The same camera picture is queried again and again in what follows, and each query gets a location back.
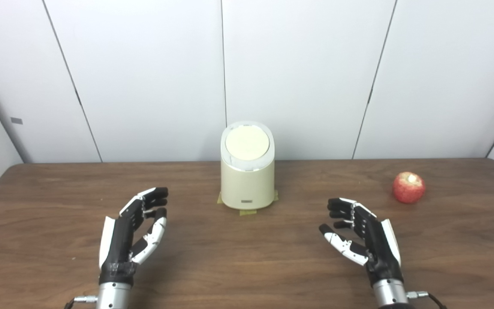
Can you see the cream-colored bin body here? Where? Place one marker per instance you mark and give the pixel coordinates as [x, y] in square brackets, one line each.
[247, 184]

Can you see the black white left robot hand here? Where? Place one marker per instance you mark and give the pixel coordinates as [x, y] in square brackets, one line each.
[118, 240]

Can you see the red apple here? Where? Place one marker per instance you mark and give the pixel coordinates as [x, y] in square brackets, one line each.
[408, 189]

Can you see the grey wall tag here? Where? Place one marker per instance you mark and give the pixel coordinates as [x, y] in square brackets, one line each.
[16, 121]

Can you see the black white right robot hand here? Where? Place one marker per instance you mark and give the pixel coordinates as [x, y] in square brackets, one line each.
[378, 244]

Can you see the cream round bin lid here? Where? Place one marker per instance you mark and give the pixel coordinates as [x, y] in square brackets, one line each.
[247, 142]

